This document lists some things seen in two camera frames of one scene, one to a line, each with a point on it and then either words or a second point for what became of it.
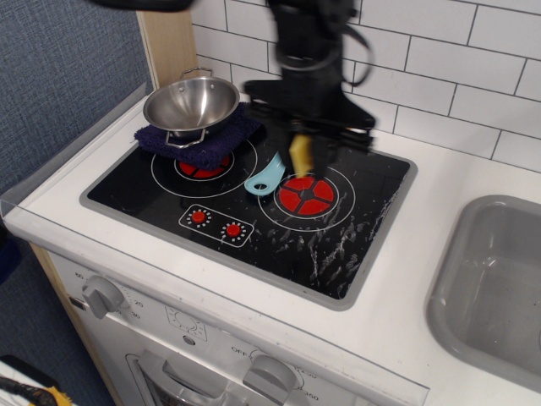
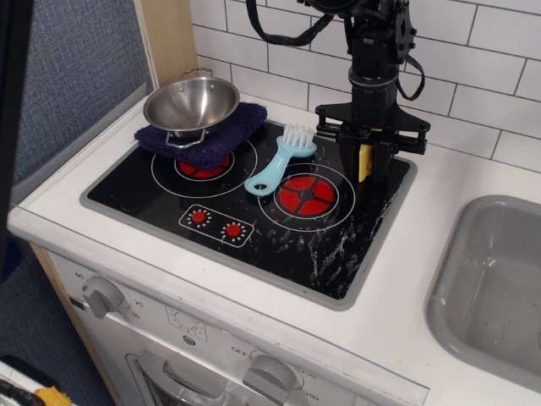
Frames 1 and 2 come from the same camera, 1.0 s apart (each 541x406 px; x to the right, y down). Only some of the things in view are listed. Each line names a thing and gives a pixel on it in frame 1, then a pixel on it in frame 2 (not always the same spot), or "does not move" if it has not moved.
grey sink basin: x=484 y=301 does not move
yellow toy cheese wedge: x=302 y=151 to x=365 y=161
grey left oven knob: x=101 y=296 does not move
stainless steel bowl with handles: x=188 y=106 does not move
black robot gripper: x=310 y=97 to x=372 y=108
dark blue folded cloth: x=218 y=145 does not move
